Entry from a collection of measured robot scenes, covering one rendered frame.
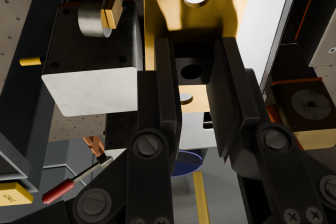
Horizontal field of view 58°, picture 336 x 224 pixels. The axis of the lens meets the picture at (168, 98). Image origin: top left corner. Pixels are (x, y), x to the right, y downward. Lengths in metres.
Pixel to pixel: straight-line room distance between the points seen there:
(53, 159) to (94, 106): 1.71
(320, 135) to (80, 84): 0.46
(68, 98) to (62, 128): 0.85
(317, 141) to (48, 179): 1.66
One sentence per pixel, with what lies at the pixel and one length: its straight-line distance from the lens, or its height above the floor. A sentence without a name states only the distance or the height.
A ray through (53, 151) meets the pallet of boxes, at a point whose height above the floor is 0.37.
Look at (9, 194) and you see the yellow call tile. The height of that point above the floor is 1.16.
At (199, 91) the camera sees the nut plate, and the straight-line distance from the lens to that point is 0.15.
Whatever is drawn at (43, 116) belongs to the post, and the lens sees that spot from 0.56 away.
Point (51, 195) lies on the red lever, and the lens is 0.60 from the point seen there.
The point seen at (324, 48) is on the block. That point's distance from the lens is 0.48.
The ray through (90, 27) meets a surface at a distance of 0.29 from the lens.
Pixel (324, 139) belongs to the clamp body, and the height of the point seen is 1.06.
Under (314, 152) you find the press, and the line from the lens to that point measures 2.61.
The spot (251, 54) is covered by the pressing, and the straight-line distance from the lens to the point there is 0.49.
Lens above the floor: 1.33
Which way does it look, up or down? 37 degrees down
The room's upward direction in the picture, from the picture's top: 175 degrees clockwise
